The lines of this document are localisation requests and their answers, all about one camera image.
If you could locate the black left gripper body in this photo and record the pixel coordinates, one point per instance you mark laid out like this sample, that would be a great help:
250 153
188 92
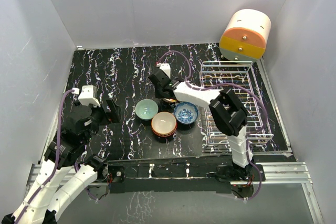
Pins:
99 118

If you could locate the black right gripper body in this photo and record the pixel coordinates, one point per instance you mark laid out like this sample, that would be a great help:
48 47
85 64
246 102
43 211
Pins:
158 93

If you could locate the floral cream bowl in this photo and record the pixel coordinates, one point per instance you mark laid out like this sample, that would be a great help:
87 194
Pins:
169 100

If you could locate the blue white patterned bowl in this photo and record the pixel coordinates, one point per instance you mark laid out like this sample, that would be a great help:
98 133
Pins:
186 113

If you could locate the white bowl black striped outside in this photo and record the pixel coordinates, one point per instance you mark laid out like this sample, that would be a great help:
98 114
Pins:
164 124

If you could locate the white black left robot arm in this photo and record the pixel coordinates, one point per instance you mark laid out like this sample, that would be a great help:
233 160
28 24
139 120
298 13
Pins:
47 198

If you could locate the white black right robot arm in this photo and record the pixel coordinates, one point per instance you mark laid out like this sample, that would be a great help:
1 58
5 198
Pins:
228 112

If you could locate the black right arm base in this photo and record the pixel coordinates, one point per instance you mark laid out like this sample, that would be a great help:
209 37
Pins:
231 173

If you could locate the black marble table mat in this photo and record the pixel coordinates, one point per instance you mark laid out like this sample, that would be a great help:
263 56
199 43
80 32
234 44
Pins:
122 74

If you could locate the celadon green bowl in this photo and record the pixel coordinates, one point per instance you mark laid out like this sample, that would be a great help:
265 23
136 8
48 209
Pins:
146 109

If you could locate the round pastel drawer cabinet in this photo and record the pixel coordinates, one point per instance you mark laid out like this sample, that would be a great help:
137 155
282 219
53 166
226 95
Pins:
245 37

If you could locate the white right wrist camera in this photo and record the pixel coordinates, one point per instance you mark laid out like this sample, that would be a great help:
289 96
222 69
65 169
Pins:
165 67

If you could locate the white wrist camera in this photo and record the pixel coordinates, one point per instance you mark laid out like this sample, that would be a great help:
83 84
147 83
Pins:
88 96
165 67

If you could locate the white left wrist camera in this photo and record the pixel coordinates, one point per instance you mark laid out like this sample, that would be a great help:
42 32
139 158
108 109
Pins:
88 96

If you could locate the white wire dish rack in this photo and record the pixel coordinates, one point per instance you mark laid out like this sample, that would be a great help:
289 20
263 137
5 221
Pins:
242 74

